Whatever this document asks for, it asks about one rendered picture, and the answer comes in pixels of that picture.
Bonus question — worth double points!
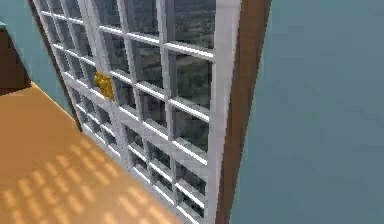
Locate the gold door handle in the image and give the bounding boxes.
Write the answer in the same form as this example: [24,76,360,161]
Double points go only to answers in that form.
[93,70,116,102]

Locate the white glazed room door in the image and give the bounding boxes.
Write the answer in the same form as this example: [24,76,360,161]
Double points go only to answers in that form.
[27,0,273,224]

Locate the dark brown cupboard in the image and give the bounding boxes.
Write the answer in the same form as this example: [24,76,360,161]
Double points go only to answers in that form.
[0,21,32,97]

